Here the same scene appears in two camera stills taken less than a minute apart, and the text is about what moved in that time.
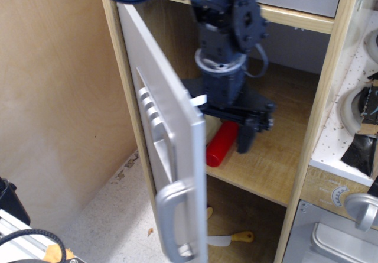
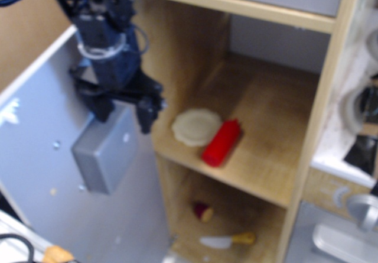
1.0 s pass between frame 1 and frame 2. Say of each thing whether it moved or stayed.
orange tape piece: stayed
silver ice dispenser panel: moved
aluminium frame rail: stayed
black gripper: moved
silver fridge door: moved
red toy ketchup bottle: stayed
